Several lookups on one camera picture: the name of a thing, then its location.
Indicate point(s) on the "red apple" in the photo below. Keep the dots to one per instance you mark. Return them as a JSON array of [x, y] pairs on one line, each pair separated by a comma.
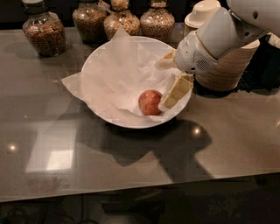
[[148, 102]]

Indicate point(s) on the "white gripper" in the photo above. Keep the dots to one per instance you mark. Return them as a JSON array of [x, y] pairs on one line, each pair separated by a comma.
[[191, 55]]

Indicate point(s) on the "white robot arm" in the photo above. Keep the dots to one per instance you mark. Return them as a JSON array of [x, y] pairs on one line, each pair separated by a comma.
[[242, 22]]

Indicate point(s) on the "glass jar of dark cereal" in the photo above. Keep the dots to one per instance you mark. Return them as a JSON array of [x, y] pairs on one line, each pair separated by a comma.
[[88, 19]]

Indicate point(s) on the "glass jar of pale grains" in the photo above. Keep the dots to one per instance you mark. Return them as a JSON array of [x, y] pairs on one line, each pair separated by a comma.
[[157, 22]]

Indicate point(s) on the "glass jar of brown grains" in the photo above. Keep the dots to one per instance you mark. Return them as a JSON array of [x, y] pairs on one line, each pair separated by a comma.
[[43, 29]]

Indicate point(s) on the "white paper liner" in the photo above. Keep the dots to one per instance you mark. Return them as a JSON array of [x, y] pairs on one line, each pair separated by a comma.
[[116, 78]]

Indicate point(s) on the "white bowl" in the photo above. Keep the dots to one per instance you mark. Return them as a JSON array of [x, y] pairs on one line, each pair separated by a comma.
[[96, 58]]

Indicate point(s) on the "glass jar of light cereal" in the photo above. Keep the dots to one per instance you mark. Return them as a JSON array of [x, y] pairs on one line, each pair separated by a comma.
[[121, 17]]

